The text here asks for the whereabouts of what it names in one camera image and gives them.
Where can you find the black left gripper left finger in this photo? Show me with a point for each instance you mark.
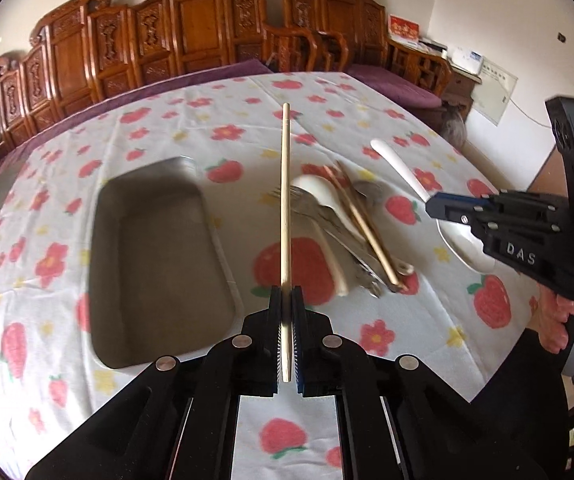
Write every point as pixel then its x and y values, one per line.
pixel 176 419

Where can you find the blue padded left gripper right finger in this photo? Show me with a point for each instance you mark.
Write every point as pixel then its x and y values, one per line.
pixel 455 208

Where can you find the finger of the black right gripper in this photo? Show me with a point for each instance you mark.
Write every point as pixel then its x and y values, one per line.
pixel 396 418

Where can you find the stainless steel spoon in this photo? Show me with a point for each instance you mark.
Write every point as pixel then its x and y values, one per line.
pixel 369 194

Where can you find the stainless steel fork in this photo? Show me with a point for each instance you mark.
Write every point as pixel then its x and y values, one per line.
pixel 346 235

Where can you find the gold metal chopstick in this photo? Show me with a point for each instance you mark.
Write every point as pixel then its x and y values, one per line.
pixel 285 265

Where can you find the person's right hand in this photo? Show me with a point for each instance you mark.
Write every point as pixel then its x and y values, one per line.
pixel 553 312

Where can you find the wooden side table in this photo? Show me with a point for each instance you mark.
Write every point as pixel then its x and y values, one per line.
pixel 431 72

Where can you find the white paper sheet hanging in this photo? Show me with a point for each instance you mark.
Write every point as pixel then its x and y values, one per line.
pixel 492 96

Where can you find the purple seat cushion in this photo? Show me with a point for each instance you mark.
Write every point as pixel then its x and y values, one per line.
pixel 394 87

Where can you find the rectangular metal tray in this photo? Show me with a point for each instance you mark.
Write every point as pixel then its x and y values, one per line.
pixel 158 280

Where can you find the white box on table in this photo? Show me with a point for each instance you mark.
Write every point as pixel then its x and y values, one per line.
pixel 468 61

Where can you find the red card sign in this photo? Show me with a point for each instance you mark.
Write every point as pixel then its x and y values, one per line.
pixel 402 30

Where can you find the strawberry flower tablecloth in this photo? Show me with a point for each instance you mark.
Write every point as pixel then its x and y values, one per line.
pixel 461 322

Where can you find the carved wooden armchair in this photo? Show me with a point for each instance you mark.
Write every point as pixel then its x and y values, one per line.
pixel 327 36

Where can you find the carved wooden sofa bench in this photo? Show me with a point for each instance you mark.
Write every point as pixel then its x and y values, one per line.
pixel 86 51

